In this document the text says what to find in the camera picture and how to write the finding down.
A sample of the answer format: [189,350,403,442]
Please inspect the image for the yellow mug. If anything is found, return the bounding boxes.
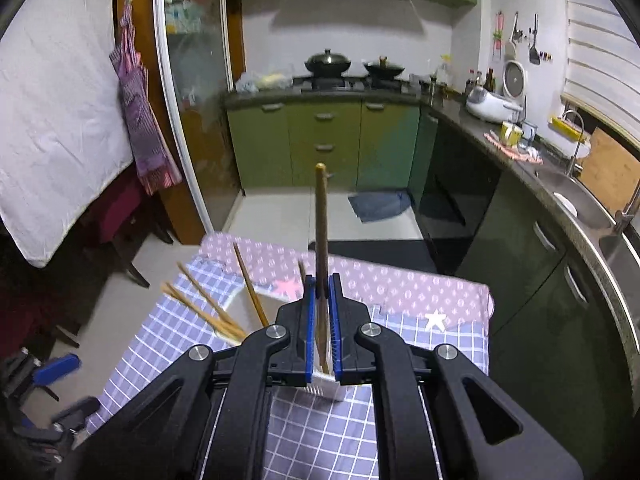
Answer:
[499,122,523,148]

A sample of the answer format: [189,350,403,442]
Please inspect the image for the wooden cutting board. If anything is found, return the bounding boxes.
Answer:
[578,128,640,214]

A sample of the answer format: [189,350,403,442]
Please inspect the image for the pink dish cloth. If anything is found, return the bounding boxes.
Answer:
[484,131,544,165]

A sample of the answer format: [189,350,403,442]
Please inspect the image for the white window blind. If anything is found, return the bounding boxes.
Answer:
[563,0,639,138]

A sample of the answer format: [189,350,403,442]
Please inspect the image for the black wok with lid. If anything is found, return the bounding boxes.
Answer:
[305,49,352,78]

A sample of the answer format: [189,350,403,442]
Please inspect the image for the black gas stove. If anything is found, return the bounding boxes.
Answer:
[293,76,419,94]

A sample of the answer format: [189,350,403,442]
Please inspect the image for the wooden chopstick on table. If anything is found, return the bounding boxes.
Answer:
[297,259,307,286]

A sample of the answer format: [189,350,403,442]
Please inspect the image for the purple checkered apron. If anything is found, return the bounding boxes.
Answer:
[110,0,182,195]

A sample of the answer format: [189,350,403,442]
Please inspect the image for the plastic bag on counter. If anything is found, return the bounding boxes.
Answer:
[234,72,294,93]

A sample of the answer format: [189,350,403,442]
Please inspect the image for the purple checkered tablecloth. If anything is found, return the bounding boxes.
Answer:
[88,233,494,479]

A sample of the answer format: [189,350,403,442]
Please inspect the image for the blue floor rag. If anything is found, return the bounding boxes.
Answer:
[348,191,411,223]

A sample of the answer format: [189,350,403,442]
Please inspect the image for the green lower kitchen cabinets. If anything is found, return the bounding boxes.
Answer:
[228,98,424,191]

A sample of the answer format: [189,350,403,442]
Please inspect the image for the glass sliding door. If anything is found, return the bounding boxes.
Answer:
[153,0,241,233]

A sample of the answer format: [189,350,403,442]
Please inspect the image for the white rice cooker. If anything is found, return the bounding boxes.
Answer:
[465,60,527,124]

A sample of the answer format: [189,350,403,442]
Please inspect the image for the black floor mat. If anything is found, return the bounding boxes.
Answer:
[328,240,438,274]

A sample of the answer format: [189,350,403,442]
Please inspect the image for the steel kitchen sink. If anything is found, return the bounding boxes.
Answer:
[535,169,639,311]

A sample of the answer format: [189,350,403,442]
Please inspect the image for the black pan with wooden knob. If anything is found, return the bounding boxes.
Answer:
[363,56,405,80]

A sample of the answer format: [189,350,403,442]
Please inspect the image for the wooden chopstick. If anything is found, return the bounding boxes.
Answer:
[160,283,246,344]
[233,243,269,327]
[314,162,330,374]
[177,262,242,330]
[297,259,307,286]

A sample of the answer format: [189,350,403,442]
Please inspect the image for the white plastic utensil holder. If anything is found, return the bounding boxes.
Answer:
[222,285,354,402]

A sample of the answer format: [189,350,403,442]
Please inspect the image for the chrome faucet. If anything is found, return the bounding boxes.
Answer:
[562,108,585,178]

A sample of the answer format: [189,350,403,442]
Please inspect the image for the hanging black spatula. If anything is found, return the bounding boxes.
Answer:
[528,13,541,66]

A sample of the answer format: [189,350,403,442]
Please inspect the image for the white hanging sheet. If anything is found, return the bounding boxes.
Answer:
[1,0,132,268]

